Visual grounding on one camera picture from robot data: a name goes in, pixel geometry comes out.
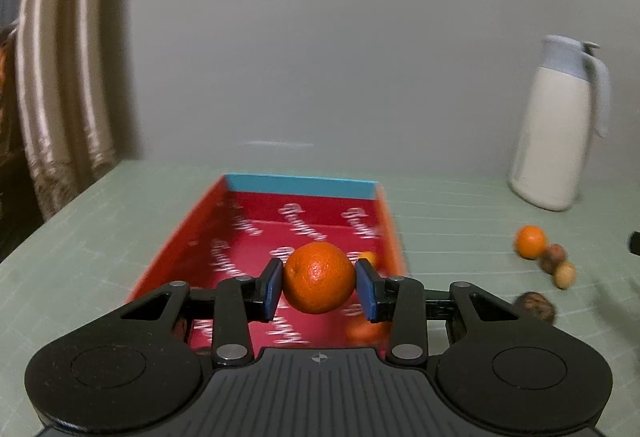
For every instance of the cream thermos jug grey lid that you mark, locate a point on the cream thermos jug grey lid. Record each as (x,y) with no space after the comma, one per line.
(550,142)

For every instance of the colourful cardboard box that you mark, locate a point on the colourful cardboard box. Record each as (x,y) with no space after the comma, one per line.
(300,227)

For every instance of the small orange kumquat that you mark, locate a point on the small orange kumquat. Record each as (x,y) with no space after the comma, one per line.
(369,257)

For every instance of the beige satin curtain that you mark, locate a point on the beige satin curtain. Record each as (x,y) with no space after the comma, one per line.
(65,92)

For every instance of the orange carrot chunk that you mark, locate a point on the orange carrot chunk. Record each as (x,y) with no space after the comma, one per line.
(367,332)

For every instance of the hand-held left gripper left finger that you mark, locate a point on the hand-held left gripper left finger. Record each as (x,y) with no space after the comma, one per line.
(272,287)

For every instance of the green grid table mat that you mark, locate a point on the green grid table mat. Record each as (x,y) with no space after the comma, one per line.
(475,217)

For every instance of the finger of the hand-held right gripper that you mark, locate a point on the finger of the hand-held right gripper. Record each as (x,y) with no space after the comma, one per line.
(635,244)

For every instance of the beige longan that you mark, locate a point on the beige longan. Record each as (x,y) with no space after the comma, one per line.
(565,275)

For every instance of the large tangerine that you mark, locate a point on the large tangerine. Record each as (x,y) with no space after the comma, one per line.
(320,277)

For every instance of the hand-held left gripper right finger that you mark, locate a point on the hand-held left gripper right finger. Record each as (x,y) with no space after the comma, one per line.
(365,289)

